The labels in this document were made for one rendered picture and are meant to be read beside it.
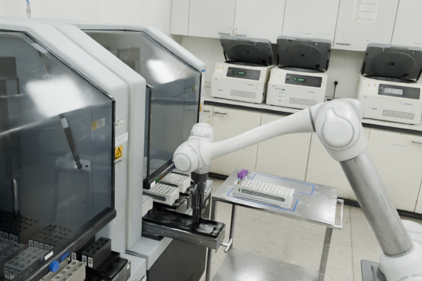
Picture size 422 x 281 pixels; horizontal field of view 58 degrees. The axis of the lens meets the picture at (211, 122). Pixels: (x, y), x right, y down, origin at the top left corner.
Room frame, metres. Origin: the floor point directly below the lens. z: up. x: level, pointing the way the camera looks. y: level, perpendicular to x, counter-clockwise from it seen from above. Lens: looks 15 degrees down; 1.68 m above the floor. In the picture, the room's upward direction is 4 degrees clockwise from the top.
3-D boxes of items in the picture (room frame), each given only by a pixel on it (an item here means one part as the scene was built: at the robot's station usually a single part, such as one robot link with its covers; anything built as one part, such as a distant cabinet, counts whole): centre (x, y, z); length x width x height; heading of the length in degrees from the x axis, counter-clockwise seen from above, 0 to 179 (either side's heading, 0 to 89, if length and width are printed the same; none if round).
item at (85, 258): (1.18, 0.38, 0.85); 0.12 x 0.02 x 0.06; 161
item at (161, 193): (1.73, 0.29, 0.83); 0.30 x 0.10 x 0.06; 73
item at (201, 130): (1.52, 0.04, 1.18); 0.13 x 0.11 x 0.16; 164
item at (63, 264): (1.04, 0.47, 0.85); 0.12 x 0.02 x 0.06; 163
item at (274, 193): (1.79, -0.29, 0.85); 0.30 x 0.10 x 0.06; 71
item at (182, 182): (1.87, 0.24, 0.83); 0.30 x 0.10 x 0.06; 73
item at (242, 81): (4.10, -0.32, 1.22); 0.62 x 0.56 x 0.64; 161
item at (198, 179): (1.54, 0.03, 1.00); 0.08 x 0.07 x 0.09; 163
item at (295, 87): (3.93, -0.88, 1.24); 0.62 x 0.56 x 0.69; 163
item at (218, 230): (1.55, 0.22, 0.78); 0.73 x 0.14 x 0.09; 73
